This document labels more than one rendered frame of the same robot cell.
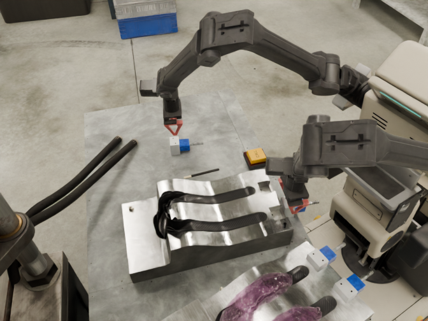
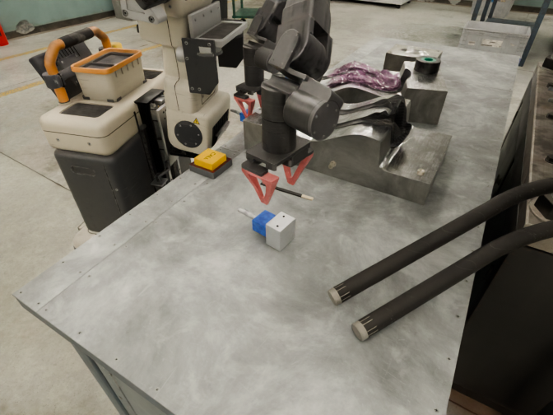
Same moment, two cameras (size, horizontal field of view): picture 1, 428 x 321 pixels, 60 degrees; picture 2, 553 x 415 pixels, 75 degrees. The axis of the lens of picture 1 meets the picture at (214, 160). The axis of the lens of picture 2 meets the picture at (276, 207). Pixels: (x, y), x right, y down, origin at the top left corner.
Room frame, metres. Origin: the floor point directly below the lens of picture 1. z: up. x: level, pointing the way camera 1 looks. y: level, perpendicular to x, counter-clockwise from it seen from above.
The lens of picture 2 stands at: (1.46, 0.51, 1.32)
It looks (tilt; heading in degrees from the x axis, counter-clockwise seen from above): 39 degrees down; 224
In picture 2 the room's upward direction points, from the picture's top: straight up
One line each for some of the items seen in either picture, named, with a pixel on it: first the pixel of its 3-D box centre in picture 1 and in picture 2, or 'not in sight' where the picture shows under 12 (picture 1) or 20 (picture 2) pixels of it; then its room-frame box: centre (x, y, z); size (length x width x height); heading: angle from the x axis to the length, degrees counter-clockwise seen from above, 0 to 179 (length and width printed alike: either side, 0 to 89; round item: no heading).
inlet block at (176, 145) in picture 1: (186, 144); (262, 221); (1.08, 0.11, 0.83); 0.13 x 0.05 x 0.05; 96
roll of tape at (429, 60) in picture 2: not in sight; (427, 64); (0.23, 0.02, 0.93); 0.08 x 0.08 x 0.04
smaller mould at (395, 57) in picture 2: not in sight; (412, 60); (-0.08, -0.17, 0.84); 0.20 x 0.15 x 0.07; 104
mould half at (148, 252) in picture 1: (203, 217); (346, 130); (0.70, 0.04, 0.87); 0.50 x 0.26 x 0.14; 104
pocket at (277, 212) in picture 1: (278, 216); not in sight; (0.69, -0.20, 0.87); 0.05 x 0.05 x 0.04; 14
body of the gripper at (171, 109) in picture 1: (171, 103); (279, 136); (1.08, 0.15, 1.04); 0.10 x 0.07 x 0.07; 5
